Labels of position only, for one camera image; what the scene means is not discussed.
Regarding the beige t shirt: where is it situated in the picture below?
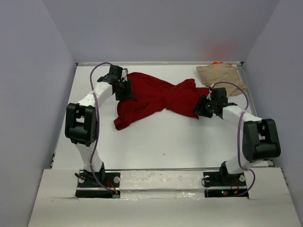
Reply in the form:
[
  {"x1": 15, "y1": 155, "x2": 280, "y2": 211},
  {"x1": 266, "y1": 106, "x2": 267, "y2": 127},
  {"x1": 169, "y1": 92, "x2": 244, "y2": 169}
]
[{"x1": 196, "y1": 63, "x2": 247, "y2": 97}]

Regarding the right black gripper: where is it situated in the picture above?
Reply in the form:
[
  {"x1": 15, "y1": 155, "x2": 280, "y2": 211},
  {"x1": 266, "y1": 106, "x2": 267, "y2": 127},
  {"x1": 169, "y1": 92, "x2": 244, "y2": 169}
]
[{"x1": 191, "y1": 95, "x2": 217, "y2": 119}]

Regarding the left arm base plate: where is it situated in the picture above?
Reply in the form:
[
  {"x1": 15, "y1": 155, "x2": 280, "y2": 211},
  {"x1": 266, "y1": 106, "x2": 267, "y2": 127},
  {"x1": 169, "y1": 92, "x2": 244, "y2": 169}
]
[{"x1": 74, "y1": 170, "x2": 121, "y2": 199}]

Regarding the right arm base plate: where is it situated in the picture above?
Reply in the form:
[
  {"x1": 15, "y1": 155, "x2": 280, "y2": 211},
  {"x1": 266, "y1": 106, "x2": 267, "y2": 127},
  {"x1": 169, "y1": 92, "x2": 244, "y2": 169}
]
[{"x1": 201, "y1": 171, "x2": 248, "y2": 198}]

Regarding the red t shirt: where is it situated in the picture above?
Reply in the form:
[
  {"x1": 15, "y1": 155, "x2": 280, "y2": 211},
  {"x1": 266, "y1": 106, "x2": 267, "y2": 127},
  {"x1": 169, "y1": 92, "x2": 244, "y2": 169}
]
[{"x1": 114, "y1": 72, "x2": 209, "y2": 130}]

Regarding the orange t shirt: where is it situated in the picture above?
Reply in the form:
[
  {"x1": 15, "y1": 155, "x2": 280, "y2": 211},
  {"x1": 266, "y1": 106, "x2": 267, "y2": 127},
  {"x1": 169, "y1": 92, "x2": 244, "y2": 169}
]
[{"x1": 212, "y1": 61, "x2": 224, "y2": 65}]

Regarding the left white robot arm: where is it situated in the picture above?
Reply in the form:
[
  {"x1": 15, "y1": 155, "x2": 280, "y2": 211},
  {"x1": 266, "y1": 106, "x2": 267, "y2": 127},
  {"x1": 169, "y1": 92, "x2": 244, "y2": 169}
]
[{"x1": 64, "y1": 62, "x2": 133, "y2": 188}]

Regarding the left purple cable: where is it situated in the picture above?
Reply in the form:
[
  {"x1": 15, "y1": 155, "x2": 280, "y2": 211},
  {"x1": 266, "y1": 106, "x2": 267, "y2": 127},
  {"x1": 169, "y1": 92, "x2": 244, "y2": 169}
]
[{"x1": 89, "y1": 62, "x2": 123, "y2": 192}]

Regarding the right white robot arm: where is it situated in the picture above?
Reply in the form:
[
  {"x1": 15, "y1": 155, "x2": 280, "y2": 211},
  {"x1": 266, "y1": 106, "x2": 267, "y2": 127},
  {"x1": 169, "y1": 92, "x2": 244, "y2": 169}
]
[{"x1": 194, "y1": 88, "x2": 281, "y2": 185}]

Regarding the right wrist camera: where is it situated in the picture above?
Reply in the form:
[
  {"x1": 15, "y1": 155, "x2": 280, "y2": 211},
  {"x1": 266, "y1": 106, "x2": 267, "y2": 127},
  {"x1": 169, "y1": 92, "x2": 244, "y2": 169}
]
[{"x1": 208, "y1": 86, "x2": 214, "y2": 98}]

